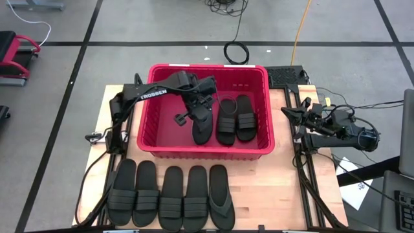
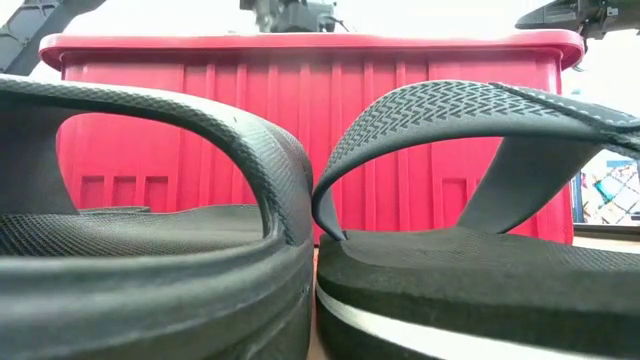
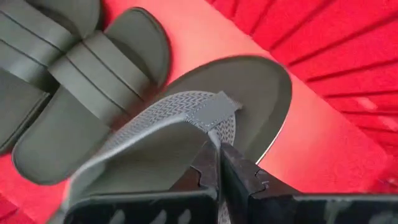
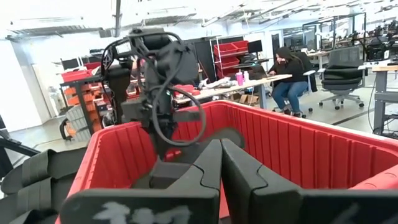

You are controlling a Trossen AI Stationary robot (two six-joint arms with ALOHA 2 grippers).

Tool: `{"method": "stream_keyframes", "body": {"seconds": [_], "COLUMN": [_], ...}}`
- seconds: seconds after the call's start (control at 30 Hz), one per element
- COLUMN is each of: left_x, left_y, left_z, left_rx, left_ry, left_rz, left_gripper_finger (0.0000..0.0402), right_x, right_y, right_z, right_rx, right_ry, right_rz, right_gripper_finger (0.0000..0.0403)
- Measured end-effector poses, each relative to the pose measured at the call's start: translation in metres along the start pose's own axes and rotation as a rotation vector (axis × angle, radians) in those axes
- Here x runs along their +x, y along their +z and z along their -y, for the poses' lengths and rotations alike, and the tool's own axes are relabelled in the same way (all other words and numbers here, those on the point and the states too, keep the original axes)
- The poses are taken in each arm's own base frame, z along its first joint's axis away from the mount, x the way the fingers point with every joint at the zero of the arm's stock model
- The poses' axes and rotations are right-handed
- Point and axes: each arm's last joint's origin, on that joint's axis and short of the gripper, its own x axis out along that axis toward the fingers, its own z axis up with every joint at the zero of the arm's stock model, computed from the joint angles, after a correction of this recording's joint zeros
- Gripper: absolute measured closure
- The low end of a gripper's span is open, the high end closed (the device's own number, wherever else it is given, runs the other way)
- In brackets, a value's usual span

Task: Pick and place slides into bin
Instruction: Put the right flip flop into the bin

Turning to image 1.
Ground black rubber slide sandal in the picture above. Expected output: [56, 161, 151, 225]
[157, 166, 185, 233]
[106, 158, 137, 227]
[131, 160, 160, 228]
[215, 98, 237, 146]
[235, 94, 259, 142]
[183, 165, 210, 233]

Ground black floor bar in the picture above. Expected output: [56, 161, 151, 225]
[336, 155, 401, 188]

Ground black perforated metal box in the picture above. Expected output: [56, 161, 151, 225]
[264, 65, 307, 88]

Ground tangled black floor cables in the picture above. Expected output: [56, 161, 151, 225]
[203, 0, 250, 17]

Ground grey monitor back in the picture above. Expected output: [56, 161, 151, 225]
[398, 89, 414, 179]

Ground black table edge rail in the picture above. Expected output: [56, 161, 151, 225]
[25, 225, 382, 233]

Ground black power cables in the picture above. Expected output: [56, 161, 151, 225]
[316, 86, 405, 113]

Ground white paper sheet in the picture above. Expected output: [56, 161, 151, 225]
[335, 157, 373, 211]

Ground grey metal table foot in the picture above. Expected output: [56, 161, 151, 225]
[5, 0, 65, 11]

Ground long black arm cable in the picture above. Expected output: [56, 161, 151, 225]
[74, 150, 113, 227]

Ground red plastic bin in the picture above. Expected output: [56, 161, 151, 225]
[136, 63, 276, 161]

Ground white floor cable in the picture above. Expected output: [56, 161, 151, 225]
[6, 0, 52, 47]

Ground red and black cart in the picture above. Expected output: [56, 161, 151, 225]
[0, 30, 42, 87]

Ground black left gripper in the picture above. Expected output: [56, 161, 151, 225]
[186, 93, 215, 129]

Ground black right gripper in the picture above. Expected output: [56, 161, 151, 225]
[280, 106, 326, 130]

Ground black clamp on silver plate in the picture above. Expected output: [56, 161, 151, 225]
[84, 131, 107, 145]

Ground grey desk top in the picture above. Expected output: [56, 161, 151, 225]
[378, 170, 414, 233]

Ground black keyboard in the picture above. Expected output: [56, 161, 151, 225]
[393, 190, 414, 233]

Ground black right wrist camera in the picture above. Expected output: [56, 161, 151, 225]
[300, 96, 323, 113]

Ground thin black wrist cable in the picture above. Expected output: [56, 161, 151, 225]
[213, 93, 239, 115]

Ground black aluminium support frame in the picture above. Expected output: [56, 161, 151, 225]
[284, 83, 349, 229]
[72, 73, 143, 227]

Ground yellow cable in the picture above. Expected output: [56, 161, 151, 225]
[290, 0, 313, 67]

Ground black rubber flip-flop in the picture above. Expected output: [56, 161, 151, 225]
[191, 109, 214, 146]
[208, 164, 236, 231]

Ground black caster base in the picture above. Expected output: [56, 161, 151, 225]
[0, 105, 11, 128]

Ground coiled black floor cable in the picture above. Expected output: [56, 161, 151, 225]
[223, 0, 250, 65]

